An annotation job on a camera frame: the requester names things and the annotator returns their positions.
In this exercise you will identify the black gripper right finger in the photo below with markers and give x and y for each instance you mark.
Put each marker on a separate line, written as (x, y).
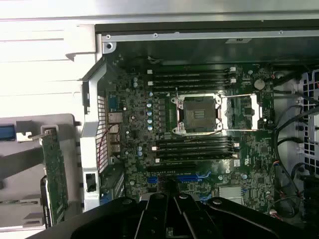
(194, 219)

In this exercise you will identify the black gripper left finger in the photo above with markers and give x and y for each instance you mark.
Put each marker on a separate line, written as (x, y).
(149, 219)

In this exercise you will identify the blue expansion slot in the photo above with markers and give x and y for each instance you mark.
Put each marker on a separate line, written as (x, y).
(189, 178)

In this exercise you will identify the silver chipset heatsink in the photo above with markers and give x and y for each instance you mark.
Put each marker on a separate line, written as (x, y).
(230, 194)

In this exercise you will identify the long black expansion slot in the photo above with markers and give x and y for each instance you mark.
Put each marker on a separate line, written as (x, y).
(172, 167)

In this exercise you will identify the white-latch RAM slot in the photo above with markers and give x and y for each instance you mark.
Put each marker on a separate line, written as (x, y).
(194, 146)
(192, 82)
(192, 70)
(157, 160)

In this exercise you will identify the steel locking lever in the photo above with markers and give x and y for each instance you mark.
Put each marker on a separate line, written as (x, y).
(199, 134)
(176, 93)

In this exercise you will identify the black and silver PC case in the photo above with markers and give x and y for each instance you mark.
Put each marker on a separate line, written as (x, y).
(89, 139)

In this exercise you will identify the CPU socket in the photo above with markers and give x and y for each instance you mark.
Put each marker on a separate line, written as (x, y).
(198, 114)

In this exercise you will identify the steel socket cover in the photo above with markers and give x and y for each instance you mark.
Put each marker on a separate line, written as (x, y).
(226, 112)

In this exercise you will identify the green motherboard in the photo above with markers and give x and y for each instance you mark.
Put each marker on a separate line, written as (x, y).
(139, 107)

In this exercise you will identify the coin cell battery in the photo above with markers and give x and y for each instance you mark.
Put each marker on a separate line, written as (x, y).
(259, 83)

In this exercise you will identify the grey parts rack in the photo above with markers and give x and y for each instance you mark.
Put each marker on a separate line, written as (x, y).
(30, 119)

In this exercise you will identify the hard disk in blue carrier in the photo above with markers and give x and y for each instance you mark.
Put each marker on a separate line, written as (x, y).
(7, 134)

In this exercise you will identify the perforated steel drive cage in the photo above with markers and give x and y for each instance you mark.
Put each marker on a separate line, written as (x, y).
(302, 74)

